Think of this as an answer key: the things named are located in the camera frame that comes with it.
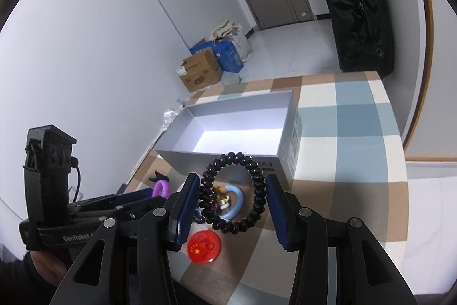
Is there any black spiral hair tie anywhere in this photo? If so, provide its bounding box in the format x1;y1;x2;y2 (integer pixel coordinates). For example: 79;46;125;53
197;151;268;235

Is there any purple ring toy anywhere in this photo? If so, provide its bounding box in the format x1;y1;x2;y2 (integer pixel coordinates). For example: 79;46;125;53
151;180;171;199

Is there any red China flag badge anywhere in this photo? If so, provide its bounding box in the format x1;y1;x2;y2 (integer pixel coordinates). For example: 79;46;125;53
187;230;222;265

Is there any light blue ring toy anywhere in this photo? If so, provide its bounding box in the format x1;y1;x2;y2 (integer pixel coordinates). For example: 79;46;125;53
208;184;244;221

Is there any person's left hand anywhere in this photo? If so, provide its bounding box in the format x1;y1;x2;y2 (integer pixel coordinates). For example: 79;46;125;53
30;251;67;286

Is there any plaid checkered tablecloth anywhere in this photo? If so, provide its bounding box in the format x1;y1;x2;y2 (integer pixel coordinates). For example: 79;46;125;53
119;71;410;302

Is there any grey open cardboard box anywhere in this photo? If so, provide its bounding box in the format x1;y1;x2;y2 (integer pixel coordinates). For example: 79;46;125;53
155;91;302;190

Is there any brown cardboard box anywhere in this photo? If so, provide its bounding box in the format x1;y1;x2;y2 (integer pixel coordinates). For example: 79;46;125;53
176;49;222;92

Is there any blue cardboard box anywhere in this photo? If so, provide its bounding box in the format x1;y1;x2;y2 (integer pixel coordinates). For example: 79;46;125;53
190;40;244;73

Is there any white tote bag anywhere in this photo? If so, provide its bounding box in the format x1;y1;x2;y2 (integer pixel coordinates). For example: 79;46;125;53
209;20;253;63

